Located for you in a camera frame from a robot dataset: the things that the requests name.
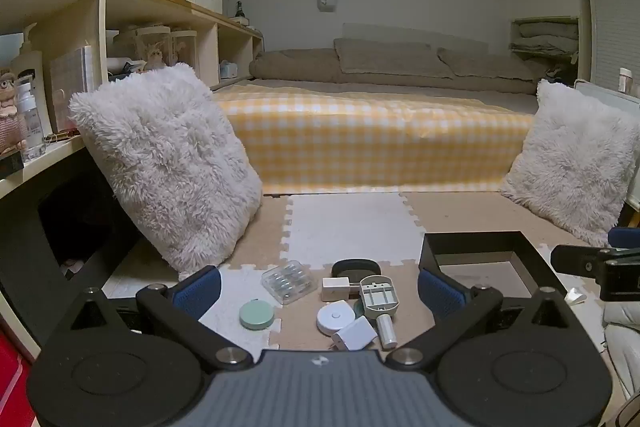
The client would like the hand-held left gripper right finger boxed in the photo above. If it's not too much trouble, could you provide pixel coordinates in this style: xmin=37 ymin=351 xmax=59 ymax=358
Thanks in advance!
xmin=385 ymin=268 xmax=576 ymax=370

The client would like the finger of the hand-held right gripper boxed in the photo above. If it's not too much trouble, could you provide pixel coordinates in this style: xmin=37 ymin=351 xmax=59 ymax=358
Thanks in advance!
xmin=607 ymin=227 xmax=640 ymax=250
xmin=551 ymin=244 xmax=608 ymax=280

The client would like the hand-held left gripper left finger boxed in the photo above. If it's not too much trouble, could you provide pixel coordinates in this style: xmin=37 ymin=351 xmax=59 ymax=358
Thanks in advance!
xmin=70 ymin=266 xmax=253 ymax=370

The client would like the black cardboard box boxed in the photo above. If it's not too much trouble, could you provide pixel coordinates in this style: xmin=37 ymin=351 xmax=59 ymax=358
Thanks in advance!
xmin=419 ymin=231 xmax=567 ymax=324

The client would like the pale green plastic handheld housing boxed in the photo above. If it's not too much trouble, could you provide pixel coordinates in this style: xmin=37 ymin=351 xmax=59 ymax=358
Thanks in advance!
xmin=359 ymin=274 xmax=401 ymax=350

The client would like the mint green round tin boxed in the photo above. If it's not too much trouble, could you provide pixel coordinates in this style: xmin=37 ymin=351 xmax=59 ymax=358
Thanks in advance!
xmin=238 ymin=298 xmax=277 ymax=332

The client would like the white charger plug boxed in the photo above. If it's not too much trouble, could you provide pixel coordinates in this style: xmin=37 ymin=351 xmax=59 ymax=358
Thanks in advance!
xmin=331 ymin=316 xmax=378 ymax=352

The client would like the clear plastic battery case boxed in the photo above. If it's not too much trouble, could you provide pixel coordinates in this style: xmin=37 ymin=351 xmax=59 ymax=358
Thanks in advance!
xmin=261 ymin=260 xmax=317 ymax=306

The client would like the white cube adapter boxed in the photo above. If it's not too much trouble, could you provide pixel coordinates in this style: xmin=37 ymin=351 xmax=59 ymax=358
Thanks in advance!
xmin=321 ymin=277 xmax=362 ymax=303

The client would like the white round device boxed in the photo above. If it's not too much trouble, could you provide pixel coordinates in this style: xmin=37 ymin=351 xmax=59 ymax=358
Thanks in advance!
xmin=316 ymin=301 xmax=357 ymax=336

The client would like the cream leather cushion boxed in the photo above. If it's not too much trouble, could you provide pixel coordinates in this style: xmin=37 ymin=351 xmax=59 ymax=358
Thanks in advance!
xmin=600 ymin=302 xmax=640 ymax=403

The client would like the black oval case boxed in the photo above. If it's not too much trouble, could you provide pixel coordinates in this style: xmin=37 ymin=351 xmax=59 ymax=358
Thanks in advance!
xmin=331 ymin=259 xmax=381 ymax=280

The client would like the small white fluffy pillow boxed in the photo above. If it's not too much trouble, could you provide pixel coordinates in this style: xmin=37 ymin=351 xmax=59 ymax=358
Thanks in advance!
xmin=500 ymin=79 xmax=640 ymax=248

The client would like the beige and white puzzle mat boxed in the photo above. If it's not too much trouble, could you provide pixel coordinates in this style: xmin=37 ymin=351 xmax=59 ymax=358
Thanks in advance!
xmin=100 ymin=189 xmax=631 ymax=358

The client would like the large white fluffy pillow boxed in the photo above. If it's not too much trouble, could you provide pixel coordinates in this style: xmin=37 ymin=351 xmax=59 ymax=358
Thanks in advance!
xmin=68 ymin=63 xmax=264 ymax=275

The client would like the yellow checked bed blanket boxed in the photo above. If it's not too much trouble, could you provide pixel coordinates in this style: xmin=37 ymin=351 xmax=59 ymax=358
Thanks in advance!
xmin=212 ymin=84 xmax=535 ymax=195

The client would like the red storage box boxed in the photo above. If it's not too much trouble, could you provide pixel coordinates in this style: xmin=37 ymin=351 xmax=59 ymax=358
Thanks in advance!
xmin=0 ymin=327 xmax=26 ymax=408

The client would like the white window blind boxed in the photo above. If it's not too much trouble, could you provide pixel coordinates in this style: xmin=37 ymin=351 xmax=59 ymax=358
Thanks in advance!
xmin=580 ymin=0 xmax=640 ymax=98

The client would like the beige bed pillow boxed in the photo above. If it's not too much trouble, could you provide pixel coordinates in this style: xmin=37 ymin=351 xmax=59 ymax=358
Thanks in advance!
xmin=334 ymin=38 xmax=453 ymax=78
xmin=437 ymin=47 xmax=536 ymax=80

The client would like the stack of folded blankets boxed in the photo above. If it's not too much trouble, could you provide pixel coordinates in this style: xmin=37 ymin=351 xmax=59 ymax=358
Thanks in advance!
xmin=510 ymin=19 xmax=581 ymax=80

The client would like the small clear spray bottle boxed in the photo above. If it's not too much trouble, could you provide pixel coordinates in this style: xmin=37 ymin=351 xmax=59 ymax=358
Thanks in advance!
xmin=15 ymin=77 xmax=47 ymax=160

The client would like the clear doll display case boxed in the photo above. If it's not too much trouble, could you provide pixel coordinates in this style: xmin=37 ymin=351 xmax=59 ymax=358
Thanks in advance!
xmin=170 ymin=29 xmax=199 ymax=75
xmin=115 ymin=26 xmax=173 ymax=72

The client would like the beige rolled duvet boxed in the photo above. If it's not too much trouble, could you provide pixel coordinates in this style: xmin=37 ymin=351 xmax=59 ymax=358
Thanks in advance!
xmin=248 ymin=48 xmax=538 ymax=95

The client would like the plush doll with glasses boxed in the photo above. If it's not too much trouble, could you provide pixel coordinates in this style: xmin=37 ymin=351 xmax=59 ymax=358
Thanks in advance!
xmin=0 ymin=67 xmax=26 ymax=158

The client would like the white pump lotion bottle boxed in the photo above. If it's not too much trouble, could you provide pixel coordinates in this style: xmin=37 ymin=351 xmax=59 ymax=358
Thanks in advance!
xmin=11 ymin=23 xmax=53 ymax=135

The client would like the wooden shelf unit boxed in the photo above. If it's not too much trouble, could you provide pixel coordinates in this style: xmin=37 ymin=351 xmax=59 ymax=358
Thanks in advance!
xmin=0 ymin=0 xmax=264 ymax=198

